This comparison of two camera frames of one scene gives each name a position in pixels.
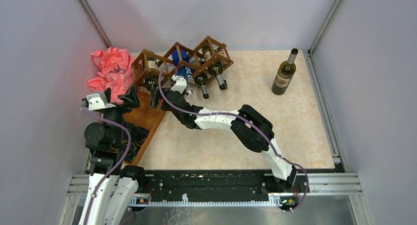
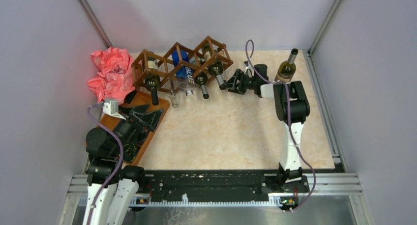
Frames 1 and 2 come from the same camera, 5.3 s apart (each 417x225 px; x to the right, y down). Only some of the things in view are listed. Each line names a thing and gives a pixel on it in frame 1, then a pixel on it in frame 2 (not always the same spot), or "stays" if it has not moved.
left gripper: [131, 98] -> [148, 121]
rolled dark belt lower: [133, 150] stays
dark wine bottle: [284, 75] stays
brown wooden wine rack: [204, 62] stays
